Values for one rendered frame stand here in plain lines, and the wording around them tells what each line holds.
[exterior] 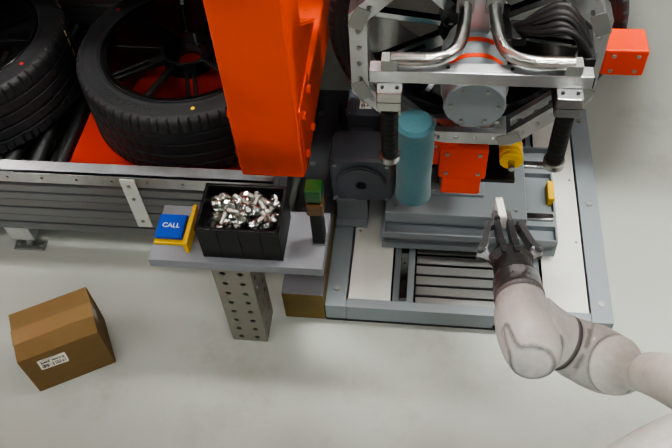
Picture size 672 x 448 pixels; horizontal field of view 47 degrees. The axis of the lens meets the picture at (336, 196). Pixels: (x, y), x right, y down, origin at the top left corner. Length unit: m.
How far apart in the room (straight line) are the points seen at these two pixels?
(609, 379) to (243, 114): 0.96
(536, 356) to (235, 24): 0.86
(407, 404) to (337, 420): 0.19
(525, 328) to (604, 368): 0.15
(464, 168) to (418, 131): 0.29
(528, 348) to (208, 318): 1.25
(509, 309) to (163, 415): 1.17
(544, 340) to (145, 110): 1.31
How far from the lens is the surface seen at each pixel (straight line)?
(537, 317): 1.34
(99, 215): 2.39
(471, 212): 2.23
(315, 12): 2.14
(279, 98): 1.73
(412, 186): 1.84
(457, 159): 1.94
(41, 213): 2.47
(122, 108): 2.23
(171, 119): 2.16
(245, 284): 2.02
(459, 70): 1.50
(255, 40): 1.63
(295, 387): 2.20
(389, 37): 1.98
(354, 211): 2.35
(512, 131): 1.89
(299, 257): 1.87
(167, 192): 2.21
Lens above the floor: 1.98
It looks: 51 degrees down
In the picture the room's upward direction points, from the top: 5 degrees counter-clockwise
